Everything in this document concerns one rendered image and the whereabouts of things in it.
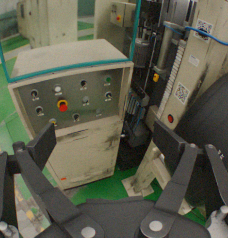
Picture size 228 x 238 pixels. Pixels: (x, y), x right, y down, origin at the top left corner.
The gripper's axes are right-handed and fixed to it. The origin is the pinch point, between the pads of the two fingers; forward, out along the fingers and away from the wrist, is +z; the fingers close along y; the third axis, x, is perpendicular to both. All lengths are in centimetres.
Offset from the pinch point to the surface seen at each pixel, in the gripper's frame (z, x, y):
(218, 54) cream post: 27, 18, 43
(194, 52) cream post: 33, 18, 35
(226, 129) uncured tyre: 8.1, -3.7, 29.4
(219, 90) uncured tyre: 14.6, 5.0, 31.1
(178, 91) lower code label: 44, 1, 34
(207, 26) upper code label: 25, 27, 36
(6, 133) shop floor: 162, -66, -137
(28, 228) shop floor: 59, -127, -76
